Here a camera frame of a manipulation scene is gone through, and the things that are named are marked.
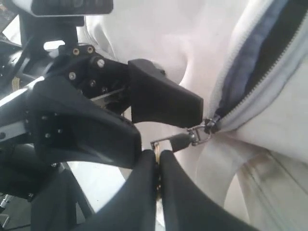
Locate metal zipper pull ring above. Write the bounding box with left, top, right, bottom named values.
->
left=150, top=115, right=222, bottom=154

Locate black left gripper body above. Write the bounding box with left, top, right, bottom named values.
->
left=14, top=14, right=130, bottom=113

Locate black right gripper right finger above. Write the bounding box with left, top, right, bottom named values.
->
left=159, top=150, right=256, bottom=231

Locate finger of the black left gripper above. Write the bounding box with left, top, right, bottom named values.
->
left=26, top=78, right=141, bottom=168
left=128, top=59, right=204, bottom=128

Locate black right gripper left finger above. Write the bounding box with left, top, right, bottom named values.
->
left=80, top=150, right=157, bottom=231

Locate cream duffel bag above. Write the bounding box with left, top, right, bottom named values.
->
left=85, top=0, right=308, bottom=231

